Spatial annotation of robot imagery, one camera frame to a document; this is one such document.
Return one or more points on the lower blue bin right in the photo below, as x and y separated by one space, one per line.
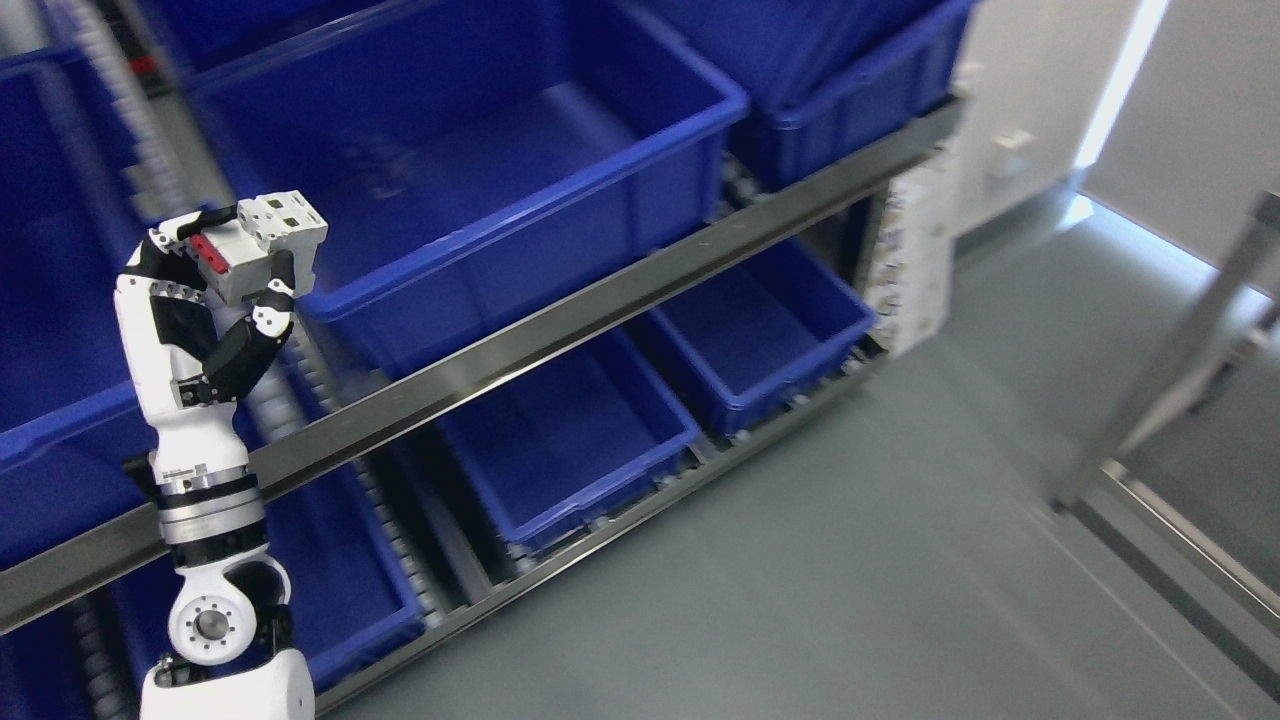
747 341

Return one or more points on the large blue bin left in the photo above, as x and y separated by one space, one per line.
69 416

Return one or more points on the stainless steel table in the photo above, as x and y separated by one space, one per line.
1178 381

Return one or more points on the blue bin upper right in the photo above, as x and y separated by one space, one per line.
824 78

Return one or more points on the large blue bin centre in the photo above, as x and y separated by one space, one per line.
475 160

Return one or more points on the white label sign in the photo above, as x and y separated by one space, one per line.
911 271

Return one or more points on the white robot forearm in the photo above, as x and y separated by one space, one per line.
232 653

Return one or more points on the lower blue bin middle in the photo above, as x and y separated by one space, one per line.
570 441

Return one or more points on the grey red circuit breaker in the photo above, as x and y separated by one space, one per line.
236 256

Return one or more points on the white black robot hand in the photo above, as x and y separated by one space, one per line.
187 375

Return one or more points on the lower blue bin left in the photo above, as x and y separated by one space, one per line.
352 603

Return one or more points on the large blue bin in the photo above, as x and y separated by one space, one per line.
475 160
69 416

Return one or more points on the metal shelf rail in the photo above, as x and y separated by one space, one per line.
35 587

